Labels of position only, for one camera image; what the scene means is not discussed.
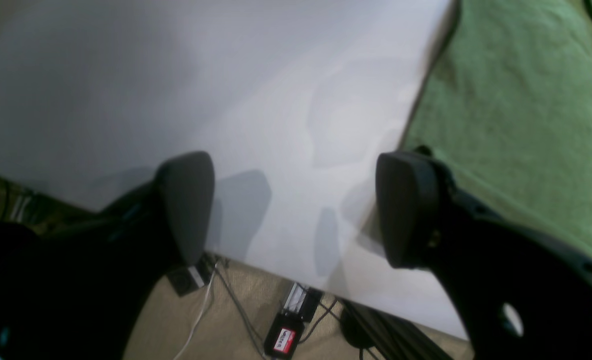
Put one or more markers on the black power adapter red label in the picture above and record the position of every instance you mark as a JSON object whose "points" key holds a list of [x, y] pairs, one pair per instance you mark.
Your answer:
{"points": [[284, 335]]}

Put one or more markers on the green t-shirt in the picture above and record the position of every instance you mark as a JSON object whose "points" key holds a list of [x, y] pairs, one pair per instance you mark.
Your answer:
{"points": [[507, 105]]}

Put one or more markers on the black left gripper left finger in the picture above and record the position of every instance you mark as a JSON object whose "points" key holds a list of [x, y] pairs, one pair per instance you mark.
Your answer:
{"points": [[77, 294]]}

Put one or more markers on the black floor socket box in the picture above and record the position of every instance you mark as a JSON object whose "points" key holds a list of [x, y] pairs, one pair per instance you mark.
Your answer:
{"points": [[187, 279]]}

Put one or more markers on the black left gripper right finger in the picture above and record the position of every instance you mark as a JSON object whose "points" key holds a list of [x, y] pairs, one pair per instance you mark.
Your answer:
{"points": [[520, 294]]}

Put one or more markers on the black table leg base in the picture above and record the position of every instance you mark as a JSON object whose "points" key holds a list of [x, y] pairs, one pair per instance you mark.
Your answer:
{"points": [[395, 338]]}

